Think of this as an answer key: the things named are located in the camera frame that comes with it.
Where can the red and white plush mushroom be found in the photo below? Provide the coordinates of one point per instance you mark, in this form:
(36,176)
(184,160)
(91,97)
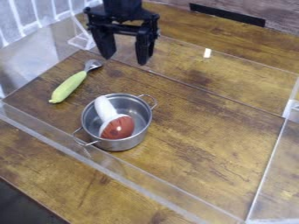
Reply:
(117,125)

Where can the black strip on table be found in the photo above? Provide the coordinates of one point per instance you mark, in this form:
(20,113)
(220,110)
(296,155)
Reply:
(246,19)

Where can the yellow handled metal tool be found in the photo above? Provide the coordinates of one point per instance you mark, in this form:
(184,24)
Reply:
(67,87)

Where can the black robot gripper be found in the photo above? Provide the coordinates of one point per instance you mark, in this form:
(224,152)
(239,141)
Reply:
(123,17)

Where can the clear acrylic triangle bracket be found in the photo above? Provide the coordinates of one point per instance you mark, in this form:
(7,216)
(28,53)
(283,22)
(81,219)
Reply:
(83,40)

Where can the silver metal pot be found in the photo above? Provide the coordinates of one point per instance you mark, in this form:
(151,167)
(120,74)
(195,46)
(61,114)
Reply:
(129,105)

